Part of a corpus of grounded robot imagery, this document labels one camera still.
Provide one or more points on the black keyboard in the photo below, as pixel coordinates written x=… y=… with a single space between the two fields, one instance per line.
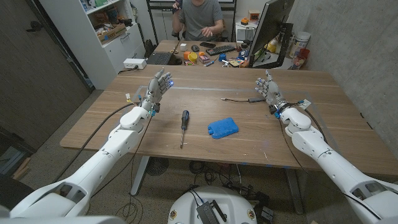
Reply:
x=220 y=50

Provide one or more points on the grey table leg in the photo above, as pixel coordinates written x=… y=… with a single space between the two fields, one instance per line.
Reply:
x=293 y=189

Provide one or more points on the wooden box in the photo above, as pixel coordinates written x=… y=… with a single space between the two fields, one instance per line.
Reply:
x=254 y=15

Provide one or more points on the black computer monitor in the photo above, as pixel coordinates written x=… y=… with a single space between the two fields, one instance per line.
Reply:
x=270 y=21

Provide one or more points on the white cube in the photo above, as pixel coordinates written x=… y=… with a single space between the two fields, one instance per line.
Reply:
x=183 y=47

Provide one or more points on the black and blue screwdriver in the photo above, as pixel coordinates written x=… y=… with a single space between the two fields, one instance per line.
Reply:
x=185 y=119

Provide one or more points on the white table leg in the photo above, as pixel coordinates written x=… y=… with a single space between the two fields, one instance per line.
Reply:
x=139 y=175

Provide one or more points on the blue ice pack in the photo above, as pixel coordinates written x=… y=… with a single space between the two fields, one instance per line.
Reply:
x=222 y=128

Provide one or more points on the black computer mouse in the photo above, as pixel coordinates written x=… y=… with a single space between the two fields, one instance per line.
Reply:
x=195 y=48

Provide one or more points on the person in grey t-shirt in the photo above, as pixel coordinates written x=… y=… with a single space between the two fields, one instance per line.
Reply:
x=200 y=17

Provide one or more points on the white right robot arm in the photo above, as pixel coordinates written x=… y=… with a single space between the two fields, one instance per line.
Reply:
x=329 y=158

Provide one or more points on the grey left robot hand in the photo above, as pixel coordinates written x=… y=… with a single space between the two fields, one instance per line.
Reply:
x=154 y=90

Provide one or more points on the yellow bottle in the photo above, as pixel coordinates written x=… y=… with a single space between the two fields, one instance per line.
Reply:
x=272 y=46

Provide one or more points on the white power strip box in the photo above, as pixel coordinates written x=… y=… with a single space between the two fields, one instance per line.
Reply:
x=134 y=63

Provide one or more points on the white shelf cabinet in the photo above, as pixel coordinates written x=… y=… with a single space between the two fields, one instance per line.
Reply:
x=93 y=56

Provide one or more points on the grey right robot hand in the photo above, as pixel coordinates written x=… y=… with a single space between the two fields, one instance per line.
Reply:
x=273 y=90

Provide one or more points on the blue cup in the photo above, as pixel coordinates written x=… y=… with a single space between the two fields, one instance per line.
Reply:
x=222 y=57

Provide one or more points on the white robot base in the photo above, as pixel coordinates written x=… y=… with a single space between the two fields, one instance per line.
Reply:
x=186 y=205

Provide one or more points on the red cup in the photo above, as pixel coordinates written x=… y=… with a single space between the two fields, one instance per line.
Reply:
x=303 y=54

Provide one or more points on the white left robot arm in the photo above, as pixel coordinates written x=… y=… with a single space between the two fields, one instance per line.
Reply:
x=102 y=158

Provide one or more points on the blue marker pen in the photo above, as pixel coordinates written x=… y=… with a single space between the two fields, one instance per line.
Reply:
x=209 y=63

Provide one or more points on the black round fan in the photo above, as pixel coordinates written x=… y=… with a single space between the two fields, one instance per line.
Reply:
x=157 y=166

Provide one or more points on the white cylindrical can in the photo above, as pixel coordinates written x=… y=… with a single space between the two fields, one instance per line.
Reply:
x=300 y=42

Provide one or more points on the cardboard box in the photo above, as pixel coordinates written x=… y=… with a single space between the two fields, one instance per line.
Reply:
x=112 y=34

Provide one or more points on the orange toy block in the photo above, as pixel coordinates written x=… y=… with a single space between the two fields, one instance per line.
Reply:
x=244 y=21

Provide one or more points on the black laptop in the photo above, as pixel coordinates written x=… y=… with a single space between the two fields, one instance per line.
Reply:
x=159 y=58

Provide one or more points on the black phone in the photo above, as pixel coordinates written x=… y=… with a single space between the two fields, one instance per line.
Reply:
x=207 y=44

